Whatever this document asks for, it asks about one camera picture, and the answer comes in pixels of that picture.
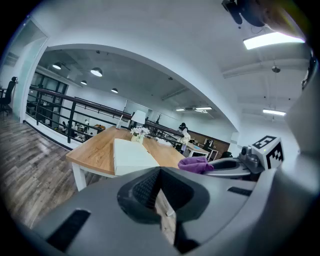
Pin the ceiling tube light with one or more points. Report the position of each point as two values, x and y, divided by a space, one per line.
180 109
273 112
203 108

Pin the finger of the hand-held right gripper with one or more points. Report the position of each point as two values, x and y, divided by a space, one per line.
230 173
226 160

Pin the large dome pendant lamp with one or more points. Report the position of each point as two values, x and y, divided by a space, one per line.
96 72

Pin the pink flowers in pot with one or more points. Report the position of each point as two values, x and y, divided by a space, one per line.
139 133

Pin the white table lamp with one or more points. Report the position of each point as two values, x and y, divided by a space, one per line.
138 117

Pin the bright ceiling panel light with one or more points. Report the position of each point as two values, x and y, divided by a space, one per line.
272 40

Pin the beige bag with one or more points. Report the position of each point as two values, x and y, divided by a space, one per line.
186 137

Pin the black high-back office chair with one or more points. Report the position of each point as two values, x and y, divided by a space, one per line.
8 92

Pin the purple cloth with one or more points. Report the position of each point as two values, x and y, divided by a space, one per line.
193 165

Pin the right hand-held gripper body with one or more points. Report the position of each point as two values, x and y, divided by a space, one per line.
271 150

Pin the small dome pendant lamp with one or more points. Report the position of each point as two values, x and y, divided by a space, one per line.
83 82
114 90
56 66

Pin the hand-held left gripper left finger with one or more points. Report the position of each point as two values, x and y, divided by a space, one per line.
100 215

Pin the white paper sheet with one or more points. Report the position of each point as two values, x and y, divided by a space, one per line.
130 155

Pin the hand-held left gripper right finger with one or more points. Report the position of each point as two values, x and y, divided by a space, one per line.
220 210

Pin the clear cup with straw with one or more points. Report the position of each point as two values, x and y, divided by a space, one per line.
119 123

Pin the black head-worn camera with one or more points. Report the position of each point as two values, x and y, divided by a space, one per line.
243 12

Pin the white flat box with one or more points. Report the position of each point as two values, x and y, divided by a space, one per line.
163 142

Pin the wooden side table white legs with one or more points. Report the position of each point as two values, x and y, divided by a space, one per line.
197 148

